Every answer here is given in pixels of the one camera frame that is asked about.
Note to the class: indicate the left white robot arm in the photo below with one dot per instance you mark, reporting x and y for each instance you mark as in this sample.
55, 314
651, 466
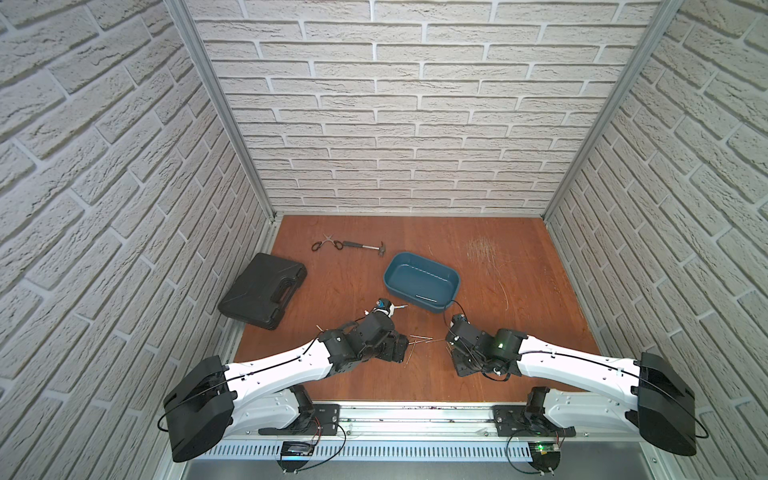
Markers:
214, 400

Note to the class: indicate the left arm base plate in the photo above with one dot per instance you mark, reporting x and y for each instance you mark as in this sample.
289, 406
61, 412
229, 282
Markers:
320, 420

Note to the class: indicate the black plastic tool case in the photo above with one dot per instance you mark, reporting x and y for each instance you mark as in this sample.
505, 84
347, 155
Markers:
260, 294

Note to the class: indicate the controller board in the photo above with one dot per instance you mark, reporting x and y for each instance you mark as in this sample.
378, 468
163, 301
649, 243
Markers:
545, 457
294, 455

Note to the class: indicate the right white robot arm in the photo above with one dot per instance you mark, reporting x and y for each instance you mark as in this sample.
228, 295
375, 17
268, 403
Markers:
643, 396

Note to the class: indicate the left controller board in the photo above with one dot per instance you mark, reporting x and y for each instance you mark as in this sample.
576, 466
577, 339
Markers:
294, 455

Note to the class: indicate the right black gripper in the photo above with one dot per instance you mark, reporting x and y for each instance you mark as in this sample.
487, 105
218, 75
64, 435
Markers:
459, 369

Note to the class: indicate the aluminium front rail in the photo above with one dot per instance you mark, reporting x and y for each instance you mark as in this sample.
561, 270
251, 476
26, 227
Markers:
411, 431

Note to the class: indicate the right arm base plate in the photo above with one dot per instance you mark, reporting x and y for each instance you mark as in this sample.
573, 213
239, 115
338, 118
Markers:
514, 420

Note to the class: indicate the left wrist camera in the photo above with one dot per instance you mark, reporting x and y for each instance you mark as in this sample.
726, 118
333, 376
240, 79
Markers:
385, 307

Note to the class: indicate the right controller board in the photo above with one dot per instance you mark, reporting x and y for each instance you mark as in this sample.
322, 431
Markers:
545, 457

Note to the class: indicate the black-handled scissors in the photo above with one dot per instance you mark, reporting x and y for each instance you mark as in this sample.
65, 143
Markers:
328, 239

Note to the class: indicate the small black-handled hammer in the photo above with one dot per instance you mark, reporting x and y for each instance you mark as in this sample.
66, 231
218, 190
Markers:
380, 249

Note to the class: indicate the teal plastic storage box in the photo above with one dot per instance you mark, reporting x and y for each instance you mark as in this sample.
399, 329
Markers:
409, 274

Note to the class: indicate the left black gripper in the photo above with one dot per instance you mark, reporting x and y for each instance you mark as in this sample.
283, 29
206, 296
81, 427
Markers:
395, 348

